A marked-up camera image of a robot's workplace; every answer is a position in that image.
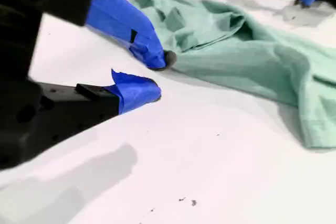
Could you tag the pale green T-shirt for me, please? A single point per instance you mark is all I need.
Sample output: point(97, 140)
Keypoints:
point(236, 58)

